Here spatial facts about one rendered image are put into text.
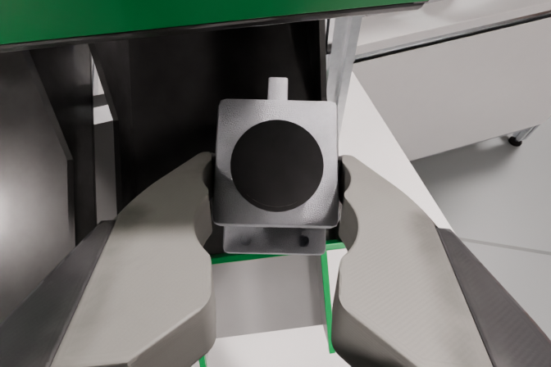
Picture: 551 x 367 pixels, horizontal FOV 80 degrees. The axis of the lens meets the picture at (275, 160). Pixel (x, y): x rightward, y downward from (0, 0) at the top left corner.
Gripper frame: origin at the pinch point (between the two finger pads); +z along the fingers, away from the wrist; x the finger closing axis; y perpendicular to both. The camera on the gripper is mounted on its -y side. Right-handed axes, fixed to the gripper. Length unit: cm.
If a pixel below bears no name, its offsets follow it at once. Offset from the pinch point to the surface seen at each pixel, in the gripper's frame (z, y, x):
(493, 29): 90, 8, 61
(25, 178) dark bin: 5.8, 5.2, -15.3
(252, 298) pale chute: 11.9, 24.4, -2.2
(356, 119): 53, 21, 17
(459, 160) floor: 131, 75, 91
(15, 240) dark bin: 3.5, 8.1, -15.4
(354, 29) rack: 13.6, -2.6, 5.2
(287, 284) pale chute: 12.6, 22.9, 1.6
